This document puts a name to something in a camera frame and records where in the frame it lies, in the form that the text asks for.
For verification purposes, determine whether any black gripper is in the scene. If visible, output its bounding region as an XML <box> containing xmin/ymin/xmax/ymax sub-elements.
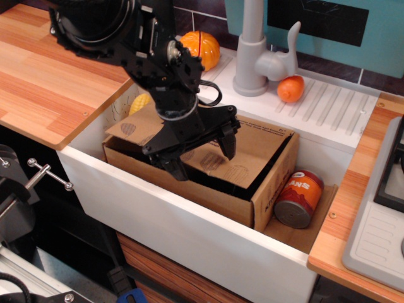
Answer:
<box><xmin>143</xmin><ymin>105</ymin><xmax>241</xmax><ymax>181</ymax></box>

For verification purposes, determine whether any brown cardboard box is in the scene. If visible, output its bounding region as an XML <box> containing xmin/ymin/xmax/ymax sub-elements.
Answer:
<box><xmin>103</xmin><ymin>104</ymin><xmax>299</xmax><ymax>232</ymax></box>

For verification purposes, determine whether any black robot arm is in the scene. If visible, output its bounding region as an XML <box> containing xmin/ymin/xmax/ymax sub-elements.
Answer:
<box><xmin>47</xmin><ymin>1</ymin><xmax>240</xmax><ymax>181</ymax></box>

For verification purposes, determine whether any yellow toy corn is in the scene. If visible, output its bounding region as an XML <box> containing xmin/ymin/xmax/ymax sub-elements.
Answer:
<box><xmin>129</xmin><ymin>93</ymin><xmax>152</xmax><ymax>116</ymax></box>

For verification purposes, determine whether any grey toy faucet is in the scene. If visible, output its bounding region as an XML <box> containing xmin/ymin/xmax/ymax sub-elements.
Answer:
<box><xmin>233</xmin><ymin>1</ymin><xmax>301</xmax><ymax>97</ymax></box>

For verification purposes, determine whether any orange beans can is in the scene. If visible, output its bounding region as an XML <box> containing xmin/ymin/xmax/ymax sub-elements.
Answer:
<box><xmin>274</xmin><ymin>170</ymin><xmax>324</xmax><ymax>229</ymax></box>

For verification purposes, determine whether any orange toy pumpkin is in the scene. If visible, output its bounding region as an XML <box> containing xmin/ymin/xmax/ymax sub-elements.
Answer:
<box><xmin>180</xmin><ymin>30</ymin><xmax>220</xmax><ymax>71</ymax></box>

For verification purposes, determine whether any orange toy carrot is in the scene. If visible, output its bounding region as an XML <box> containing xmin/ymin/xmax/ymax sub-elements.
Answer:
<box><xmin>277</xmin><ymin>75</ymin><xmax>305</xmax><ymax>103</ymax></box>

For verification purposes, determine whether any white toy sink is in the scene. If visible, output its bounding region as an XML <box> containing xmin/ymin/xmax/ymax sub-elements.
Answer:
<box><xmin>58</xmin><ymin>49</ymin><xmax>380</xmax><ymax>302</ymax></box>

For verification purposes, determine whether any black chalkboard panel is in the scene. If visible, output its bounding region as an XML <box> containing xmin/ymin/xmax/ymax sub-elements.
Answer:
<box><xmin>267</xmin><ymin>0</ymin><xmax>369</xmax><ymax>47</ymax></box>

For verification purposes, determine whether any grey toy stove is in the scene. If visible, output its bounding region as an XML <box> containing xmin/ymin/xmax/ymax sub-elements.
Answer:
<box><xmin>342</xmin><ymin>117</ymin><xmax>403</xmax><ymax>292</ymax></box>

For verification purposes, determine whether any blue clamp handle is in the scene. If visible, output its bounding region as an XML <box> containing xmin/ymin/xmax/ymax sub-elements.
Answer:
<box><xmin>116</xmin><ymin>288</ymin><xmax>148</xmax><ymax>303</ymax></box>

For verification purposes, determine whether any silver cabinet handle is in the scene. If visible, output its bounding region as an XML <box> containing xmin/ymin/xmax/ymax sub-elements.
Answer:
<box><xmin>25</xmin><ymin>158</ymin><xmax>74</xmax><ymax>191</ymax></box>

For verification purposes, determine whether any black clamp mount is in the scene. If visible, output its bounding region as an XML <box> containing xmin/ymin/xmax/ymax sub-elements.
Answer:
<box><xmin>0</xmin><ymin>144</ymin><xmax>41</xmax><ymax>253</ymax></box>

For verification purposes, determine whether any aluminium frame rail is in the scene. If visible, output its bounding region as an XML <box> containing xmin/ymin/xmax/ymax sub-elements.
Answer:
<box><xmin>1</xmin><ymin>246</ymin><xmax>87</xmax><ymax>302</ymax></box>

